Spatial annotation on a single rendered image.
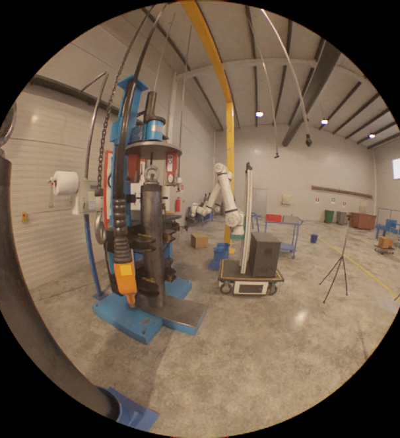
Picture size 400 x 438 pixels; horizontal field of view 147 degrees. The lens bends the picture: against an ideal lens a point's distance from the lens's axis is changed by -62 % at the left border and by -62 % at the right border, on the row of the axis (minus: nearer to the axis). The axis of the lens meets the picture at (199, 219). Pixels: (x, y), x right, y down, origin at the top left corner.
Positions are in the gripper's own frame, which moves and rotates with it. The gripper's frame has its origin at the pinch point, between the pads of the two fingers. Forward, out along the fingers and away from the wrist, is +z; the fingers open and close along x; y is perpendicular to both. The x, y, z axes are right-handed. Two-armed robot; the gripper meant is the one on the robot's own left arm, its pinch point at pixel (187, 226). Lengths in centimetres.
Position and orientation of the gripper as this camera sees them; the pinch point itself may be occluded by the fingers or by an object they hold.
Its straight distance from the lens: 207.0
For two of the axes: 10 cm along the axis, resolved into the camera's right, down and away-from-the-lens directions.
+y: -3.2, 1.3, -9.4
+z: -3.5, 9.1, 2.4
